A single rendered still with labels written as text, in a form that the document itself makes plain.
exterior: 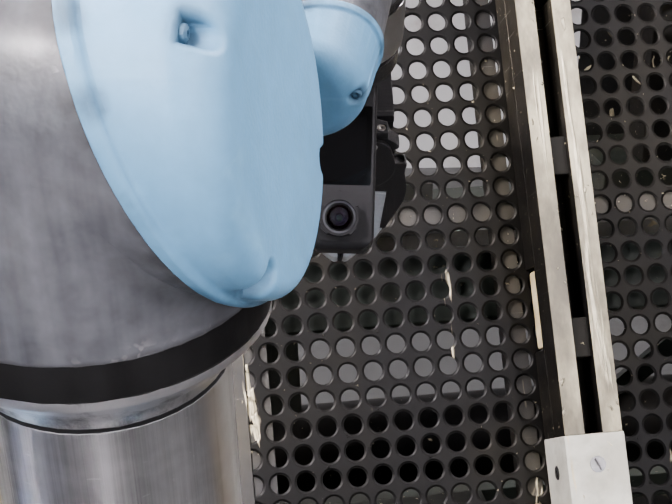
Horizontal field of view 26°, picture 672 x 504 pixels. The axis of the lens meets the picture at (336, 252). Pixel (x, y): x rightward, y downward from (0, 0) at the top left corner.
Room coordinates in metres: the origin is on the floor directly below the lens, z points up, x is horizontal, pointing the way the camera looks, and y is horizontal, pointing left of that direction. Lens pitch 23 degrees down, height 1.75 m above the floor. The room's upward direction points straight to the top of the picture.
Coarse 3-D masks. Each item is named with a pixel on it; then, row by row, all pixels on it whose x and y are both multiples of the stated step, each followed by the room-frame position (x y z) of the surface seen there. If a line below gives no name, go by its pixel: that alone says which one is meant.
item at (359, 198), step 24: (360, 120) 0.91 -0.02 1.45; (336, 144) 0.90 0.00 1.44; (360, 144) 0.90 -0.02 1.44; (336, 168) 0.89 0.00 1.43; (360, 168) 0.89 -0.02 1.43; (336, 192) 0.88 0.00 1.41; (360, 192) 0.88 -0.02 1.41; (336, 216) 0.87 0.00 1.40; (360, 216) 0.87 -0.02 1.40; (336, 240) 0.87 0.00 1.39; (360, 240) 0.87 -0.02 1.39
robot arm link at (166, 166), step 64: (0, 0) 0.38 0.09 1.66; (64, 0) 0.37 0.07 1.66; (128, 0) 0.37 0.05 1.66; (192, 0) 0.37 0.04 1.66; (256, 0) 0.40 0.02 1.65; (0, 64) 0.37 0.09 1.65; (64, 64) 0.36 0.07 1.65; (128, 64) 0.36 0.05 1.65; (192, 64) 0.36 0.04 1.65; (256, 64) 0.39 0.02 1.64; (0, 128) 0.36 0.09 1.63; (64, 128) 0.36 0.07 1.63; (128, 128) 0.36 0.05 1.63; (192, 128) 0.36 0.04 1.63; (256, 128) 0.38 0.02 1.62; (320, 128) 0.45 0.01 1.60; (0, 192) 0.36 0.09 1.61; (64, 192) 0.36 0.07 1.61; (128, 192) 0.36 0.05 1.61; (192, 192) 0.35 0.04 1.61; (256, 192) 0.37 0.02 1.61; (320, 192) 0.44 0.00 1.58; (0, 256) 0.37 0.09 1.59; (64, 256) 0.37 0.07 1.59; (128, 256) 0.37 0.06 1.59; (192, 256) 0.36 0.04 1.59; (256, 256) 0.37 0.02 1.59; (0, 320) 0.37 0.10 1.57; (64, 320) 0.37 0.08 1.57; (128, 320) 0.37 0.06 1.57; (192, 320) 0.38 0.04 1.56; (256, 320) 0.41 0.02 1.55; (0, 384) 0.38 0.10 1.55; (64, 384) 0.37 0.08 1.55; (128, 384) 0.38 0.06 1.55; (192, 384) 0.39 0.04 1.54; (0, 448) 0.41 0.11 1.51; (64, 448) 0.39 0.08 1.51; (128, 448) 0.39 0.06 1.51; (192, 448) 0.41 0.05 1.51
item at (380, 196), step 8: (376, 192) 0.97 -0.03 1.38; (384, 192) 0.97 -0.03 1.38; (376, 200) 0.97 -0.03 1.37; (384, 200) 0.97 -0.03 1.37; (376, 208) 0.97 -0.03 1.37; (376, 216) 0.98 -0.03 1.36; (376, 224) 0.98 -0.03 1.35; (376, 232) 0.99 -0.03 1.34; (344, 256) 1.00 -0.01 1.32; (352, 256) 1.01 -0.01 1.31
